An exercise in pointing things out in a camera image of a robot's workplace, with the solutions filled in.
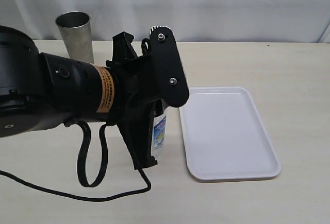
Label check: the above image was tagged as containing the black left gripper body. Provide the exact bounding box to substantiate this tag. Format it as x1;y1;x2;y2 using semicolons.
106;56;161;126

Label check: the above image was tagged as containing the stainless steel cup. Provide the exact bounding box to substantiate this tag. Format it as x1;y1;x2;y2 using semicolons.
55;11;94;63

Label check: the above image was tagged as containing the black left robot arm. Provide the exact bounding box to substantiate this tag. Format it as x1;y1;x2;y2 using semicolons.
1;26;160;168

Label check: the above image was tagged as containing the clear plastic container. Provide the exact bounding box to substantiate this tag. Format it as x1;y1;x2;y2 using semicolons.
151;100;167;157

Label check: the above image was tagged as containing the white plastic tray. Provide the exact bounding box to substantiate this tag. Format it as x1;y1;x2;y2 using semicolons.
179;87;282;183

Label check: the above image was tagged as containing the white backdrop cloth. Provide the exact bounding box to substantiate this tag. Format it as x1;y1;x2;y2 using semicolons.
1;0;329;43

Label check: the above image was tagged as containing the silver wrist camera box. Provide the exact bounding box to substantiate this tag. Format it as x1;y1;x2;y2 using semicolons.
149;25;189;108

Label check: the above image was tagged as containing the black cable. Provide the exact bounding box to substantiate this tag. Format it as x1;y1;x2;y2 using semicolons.
0;37;153;201

